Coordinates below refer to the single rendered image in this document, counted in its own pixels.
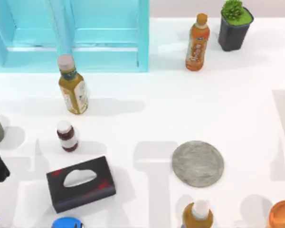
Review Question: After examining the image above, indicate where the orange bottle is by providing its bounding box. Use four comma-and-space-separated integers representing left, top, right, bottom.
185, 13, 210, 72

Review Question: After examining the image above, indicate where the grey round coaster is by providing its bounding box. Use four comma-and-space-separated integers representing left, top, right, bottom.
171, 140, 225, 189

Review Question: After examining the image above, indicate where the amber bottle with white cap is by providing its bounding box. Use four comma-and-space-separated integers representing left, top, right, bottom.
180, 199, 214, 228

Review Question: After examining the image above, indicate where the yellow-green bottle with grey cap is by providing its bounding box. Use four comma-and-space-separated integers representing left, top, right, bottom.
57, 54, 89, 116

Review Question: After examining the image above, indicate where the small brown bottle, white cap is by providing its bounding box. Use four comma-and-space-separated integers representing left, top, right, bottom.
56, 120, 79, 152

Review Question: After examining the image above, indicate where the black pot with green plant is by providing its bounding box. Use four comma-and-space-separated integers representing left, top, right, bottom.
217, 0, 254, 52

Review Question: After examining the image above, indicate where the blue can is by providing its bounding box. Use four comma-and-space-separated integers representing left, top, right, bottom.
51, 216, 85, 228

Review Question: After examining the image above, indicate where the orange cup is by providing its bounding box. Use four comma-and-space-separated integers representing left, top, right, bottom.
268, 199, 285, 228

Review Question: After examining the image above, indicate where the light blue rack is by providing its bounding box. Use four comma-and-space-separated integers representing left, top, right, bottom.
0, 0, 150, 73

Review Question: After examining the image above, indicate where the black tissue box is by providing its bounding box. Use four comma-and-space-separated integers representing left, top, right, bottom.
46, 155, 117, 214

